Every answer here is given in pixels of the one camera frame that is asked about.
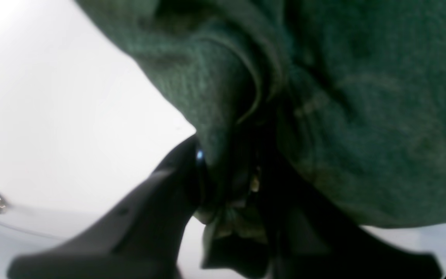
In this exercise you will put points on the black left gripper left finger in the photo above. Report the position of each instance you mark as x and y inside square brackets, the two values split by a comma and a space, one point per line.
[139, 238]

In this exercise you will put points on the dark green t-shirt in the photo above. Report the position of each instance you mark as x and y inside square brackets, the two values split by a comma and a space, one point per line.
[354, 92]

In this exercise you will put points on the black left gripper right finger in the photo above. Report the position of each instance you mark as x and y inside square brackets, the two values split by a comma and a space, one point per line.
[310, 238]

